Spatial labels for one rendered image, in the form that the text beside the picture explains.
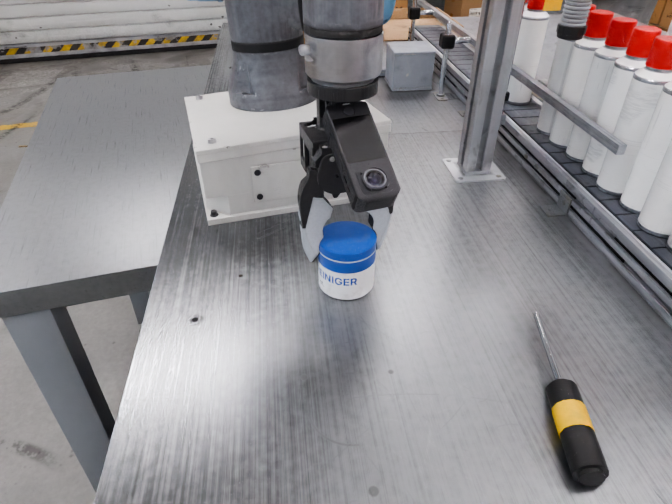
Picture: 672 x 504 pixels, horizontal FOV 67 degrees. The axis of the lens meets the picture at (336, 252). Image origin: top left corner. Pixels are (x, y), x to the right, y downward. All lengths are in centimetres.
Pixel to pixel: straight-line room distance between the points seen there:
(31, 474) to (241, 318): 111
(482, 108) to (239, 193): 40
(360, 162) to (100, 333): 153
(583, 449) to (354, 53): 39
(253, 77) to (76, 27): 439
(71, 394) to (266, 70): 58
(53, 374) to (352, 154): 57
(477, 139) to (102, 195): 62
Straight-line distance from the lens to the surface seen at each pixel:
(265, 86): 83
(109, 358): 181
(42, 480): 160
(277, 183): 74
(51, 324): 80
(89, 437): 98
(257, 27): 82
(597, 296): 69
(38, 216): 88
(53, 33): 520
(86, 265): 74
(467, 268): 68
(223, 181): 73
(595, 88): 86
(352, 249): 57
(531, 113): 107
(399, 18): 204
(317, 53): 49
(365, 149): 49
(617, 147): 76
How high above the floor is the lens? 124
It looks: 36 degrees down
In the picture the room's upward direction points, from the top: straight up
